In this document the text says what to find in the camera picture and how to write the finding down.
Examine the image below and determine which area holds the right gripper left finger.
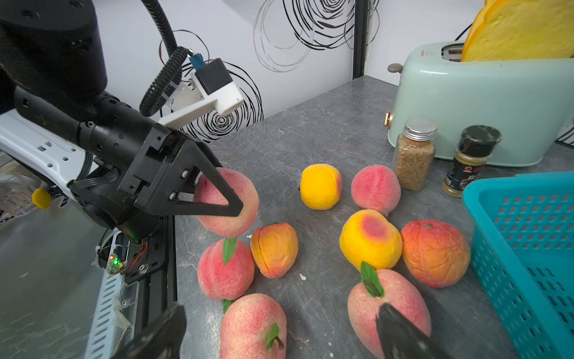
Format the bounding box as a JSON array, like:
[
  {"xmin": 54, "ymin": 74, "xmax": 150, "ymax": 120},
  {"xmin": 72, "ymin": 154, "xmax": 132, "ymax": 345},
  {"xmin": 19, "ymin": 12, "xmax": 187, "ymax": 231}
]
[{"xmin": 112, "ymin": 303, "xmax": 187, "ymax": 359}]

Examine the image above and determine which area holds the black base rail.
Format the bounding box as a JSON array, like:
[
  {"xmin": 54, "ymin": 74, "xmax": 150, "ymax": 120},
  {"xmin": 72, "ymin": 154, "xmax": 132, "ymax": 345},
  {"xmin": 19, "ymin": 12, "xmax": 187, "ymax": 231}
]
[{"xmin": 96, "ymin": 215, "xmax": 178, "ymax": 351}]

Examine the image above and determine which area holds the yellow peach red spot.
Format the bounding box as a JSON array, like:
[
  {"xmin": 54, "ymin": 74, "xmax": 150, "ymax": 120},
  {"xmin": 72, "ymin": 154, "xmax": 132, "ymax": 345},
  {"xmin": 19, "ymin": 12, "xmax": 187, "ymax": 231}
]
[{"xmin": 339, "ymin": 209, "xmax": 403, "ymax": 270}]

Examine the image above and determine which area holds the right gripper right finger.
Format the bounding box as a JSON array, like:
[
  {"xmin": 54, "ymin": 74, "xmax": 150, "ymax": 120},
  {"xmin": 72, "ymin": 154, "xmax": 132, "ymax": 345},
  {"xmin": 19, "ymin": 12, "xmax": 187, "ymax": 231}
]
[{"xmin": 376, "ymin": 303, "xmax": 452, "ymax": 359}]

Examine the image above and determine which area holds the teal plastic basket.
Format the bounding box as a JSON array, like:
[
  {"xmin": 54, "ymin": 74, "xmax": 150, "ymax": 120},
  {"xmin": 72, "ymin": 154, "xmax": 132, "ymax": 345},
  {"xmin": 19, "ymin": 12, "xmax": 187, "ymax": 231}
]
[{"xmin": 463, "ymin": 171, "xmax": 573, "ymax": 358}]

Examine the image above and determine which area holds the white slotted cable duct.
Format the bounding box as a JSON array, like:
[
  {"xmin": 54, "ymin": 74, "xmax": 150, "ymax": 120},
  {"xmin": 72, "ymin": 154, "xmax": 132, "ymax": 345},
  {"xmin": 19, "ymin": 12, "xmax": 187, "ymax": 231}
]
[{"xmin": 84, "ymin": 272, "xmax": 123, "ymax": 359}]

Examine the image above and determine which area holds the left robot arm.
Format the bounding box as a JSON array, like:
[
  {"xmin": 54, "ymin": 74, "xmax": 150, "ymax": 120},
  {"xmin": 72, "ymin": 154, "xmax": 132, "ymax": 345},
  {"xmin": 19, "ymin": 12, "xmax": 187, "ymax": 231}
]
[{"xmin": 1, "ymin": 1, "xmax": 244, "ymax": 242}]

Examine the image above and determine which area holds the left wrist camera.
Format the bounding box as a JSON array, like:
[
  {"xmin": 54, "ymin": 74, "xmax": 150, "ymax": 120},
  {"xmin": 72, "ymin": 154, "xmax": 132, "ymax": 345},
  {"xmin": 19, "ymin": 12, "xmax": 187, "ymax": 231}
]
[{"xmin": 159, "ymin": 53, "xmax": 244, "ymax": 130}]

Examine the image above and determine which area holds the pink peach with leaf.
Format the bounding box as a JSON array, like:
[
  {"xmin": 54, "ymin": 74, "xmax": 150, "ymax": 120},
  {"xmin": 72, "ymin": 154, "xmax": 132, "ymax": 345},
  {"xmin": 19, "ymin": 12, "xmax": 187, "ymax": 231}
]
[{"xmin": 346, "ymin": 261, "xmax": 433, "ymax": 359}]

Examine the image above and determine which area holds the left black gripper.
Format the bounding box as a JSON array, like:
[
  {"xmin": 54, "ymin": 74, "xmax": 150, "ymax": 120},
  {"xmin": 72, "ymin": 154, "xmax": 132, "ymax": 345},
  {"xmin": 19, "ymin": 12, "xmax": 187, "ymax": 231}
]
[{"xmin": 69, "ymin": 126, "xmax": 244, "ymax": 243}]

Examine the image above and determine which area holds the mint green toaster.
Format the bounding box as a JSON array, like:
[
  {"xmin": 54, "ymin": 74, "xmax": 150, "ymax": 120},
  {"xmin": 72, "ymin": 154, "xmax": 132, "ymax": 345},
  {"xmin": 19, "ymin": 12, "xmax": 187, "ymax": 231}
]
[{"xmin": 386, "ymin": 41, "xmax": 573, "ymax": 167}]

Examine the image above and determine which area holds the orange red wrinkled peach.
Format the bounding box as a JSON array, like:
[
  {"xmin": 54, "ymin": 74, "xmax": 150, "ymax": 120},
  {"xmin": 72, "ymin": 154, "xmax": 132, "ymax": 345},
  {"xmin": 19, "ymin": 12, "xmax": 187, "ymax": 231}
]
[{"xmin": 401, "ymin": 220, "xmax": 471, "ymax": 288}]

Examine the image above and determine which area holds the black lid spice bottle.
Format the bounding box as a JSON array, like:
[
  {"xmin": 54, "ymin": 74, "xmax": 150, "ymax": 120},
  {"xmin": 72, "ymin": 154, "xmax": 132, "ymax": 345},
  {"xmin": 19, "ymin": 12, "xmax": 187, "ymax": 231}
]
[{"xmin": 442, "ymin": 125, "xmax": 502, "ymax": 198}]

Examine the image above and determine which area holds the silver lid spice jar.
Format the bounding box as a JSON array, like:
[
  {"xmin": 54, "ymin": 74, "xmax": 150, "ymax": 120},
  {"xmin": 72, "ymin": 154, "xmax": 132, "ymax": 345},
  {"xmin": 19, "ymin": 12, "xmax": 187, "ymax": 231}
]
[{"xmin": 393, "ymin": 118, "xmax": 438, "ymax": 191}]

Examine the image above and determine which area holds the front yellow toast slice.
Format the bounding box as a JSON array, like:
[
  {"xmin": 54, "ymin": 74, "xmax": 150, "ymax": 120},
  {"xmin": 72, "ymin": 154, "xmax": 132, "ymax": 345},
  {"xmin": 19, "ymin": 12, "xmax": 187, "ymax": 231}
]
[{"xmin": 461, "ymin": 0, "xmax": 573, "ymax": 62}]

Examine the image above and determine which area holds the rear yellow toast slice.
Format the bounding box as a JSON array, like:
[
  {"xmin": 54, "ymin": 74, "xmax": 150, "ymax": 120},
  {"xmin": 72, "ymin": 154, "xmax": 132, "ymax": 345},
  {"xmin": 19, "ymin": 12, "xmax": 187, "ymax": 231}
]
[{"xmin": 462, "ymin": 0, "xmax": 496, "ymax": 56}]

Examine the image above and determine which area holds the orange yellow peach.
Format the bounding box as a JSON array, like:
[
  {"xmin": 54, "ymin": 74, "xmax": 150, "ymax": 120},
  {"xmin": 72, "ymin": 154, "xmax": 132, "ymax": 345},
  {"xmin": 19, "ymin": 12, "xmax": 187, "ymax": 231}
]
[{"xmin": 251, "ymin": 223, "xmax": 298, "ymax": 279}]

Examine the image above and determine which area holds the yellow toast slice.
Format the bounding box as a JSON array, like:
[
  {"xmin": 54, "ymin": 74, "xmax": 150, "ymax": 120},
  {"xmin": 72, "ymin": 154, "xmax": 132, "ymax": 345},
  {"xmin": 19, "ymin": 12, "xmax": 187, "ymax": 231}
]
[
  {"xmin": 462, "ymin": 0, "xmax": 496, "ymax": 56},
  {"xmin": 461, "ymin": 0, "xmax": 573, "ymax": 62}
]

